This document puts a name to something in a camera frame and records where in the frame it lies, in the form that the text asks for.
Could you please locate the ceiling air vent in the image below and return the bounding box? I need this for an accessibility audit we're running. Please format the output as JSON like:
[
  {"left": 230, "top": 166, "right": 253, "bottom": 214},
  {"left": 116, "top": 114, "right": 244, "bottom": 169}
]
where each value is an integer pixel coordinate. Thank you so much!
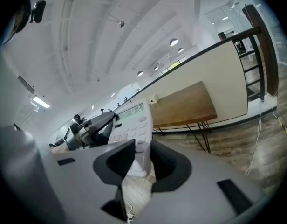
[{"left": 17, "top": 74, "right": 36, "bottom": 95}]

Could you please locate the yellow black striped tape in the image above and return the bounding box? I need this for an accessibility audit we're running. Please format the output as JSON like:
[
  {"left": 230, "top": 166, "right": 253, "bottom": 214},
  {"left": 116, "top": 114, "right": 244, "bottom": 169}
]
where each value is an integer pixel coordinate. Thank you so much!
[{"left": 277, "top": 117, "right": 287, "bottom": 141}]

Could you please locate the black metal railing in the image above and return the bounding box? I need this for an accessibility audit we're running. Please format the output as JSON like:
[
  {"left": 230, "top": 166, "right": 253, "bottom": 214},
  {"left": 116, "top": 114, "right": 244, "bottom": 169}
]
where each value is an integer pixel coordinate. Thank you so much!
[{"left": 234, "top": 35, "right": 266, "bottom": 102}]

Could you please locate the white cable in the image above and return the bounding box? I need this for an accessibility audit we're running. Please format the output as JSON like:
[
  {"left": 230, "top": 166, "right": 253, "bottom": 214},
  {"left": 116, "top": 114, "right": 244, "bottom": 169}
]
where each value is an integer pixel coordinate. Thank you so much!
[{"left": 245, "top": 103, "right": 263, "bottom": 176}]

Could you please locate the black head camera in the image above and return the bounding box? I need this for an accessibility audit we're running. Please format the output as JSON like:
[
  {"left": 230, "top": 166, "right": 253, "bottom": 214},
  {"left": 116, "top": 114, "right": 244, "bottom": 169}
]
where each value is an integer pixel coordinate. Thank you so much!
[{"left": 29, "top": 0, "right": 47, "bottom": 24}]

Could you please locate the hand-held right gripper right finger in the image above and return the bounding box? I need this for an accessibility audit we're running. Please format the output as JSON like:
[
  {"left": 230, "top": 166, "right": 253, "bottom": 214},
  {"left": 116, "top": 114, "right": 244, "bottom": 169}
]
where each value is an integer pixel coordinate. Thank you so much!
[{"left": 134, "top": 140, "right": 265, "bottom": 224}]

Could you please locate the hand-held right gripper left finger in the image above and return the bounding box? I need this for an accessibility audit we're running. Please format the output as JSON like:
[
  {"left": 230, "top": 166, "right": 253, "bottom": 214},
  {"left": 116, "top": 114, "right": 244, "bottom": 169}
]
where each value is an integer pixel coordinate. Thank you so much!
[{"left": 42, "top": 139, "right": 137, "bottom": 224}]

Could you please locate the dark wooden post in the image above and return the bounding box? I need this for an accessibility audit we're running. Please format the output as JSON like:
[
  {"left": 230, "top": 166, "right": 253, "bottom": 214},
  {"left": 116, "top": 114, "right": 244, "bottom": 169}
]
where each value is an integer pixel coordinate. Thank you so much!
[{"left": 241, "top": 4, "right": 280, "bottom": 96}]

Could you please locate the rectangular ceiling light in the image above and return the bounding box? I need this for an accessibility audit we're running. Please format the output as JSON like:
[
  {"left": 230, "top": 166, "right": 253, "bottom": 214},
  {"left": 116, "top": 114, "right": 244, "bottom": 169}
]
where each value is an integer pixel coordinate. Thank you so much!
[{"left": 31, "top": 96, "right": 51, "bottom": 109}]

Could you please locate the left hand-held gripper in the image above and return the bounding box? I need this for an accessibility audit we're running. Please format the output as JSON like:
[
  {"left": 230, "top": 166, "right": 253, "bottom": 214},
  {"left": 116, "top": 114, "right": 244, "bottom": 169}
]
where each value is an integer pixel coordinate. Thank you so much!
[{"left": 77, "top": 112, "right": 116, "bottom": 149}]

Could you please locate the white calculator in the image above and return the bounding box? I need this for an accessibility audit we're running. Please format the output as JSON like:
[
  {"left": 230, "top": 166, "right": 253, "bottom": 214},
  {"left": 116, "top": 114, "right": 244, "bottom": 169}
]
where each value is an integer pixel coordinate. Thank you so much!
[{"left": 108, "top": 98, "right": 155, "bottom": 178}]

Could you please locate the wooden table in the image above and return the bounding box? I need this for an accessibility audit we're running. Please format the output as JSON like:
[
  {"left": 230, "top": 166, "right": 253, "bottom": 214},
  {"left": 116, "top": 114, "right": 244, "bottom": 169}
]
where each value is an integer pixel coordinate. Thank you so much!
[{"left": 149, "top": 80, "right": 218, "bottom": 154}]

